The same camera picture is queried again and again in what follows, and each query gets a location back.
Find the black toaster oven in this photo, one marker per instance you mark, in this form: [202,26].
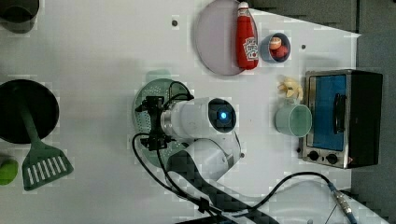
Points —
[346,111]

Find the green slotted spatula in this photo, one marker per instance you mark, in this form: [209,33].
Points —
[43,163]

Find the light green strainer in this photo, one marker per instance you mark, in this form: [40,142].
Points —
[173,91]

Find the grey round plate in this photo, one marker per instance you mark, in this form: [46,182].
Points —
[215,35]

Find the black pot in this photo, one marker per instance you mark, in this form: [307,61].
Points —
[18,16]

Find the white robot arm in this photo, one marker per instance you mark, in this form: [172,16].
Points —
[194,143]

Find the black frying pan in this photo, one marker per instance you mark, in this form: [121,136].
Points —
[29,96]

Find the light green mug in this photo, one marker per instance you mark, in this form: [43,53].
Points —
[293,119]

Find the orange toy fruit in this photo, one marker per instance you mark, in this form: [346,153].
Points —
[275,43]

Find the red ketchup bottle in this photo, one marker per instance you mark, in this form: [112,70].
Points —
[246,40]

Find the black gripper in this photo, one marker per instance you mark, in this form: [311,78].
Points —
[157,138]

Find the green toy fruit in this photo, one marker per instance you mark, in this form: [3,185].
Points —
[8,171]

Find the red toy fruit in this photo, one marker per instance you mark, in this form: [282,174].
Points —
[279,53]

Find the blue bowl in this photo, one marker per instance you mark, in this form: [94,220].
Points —
[266,52]

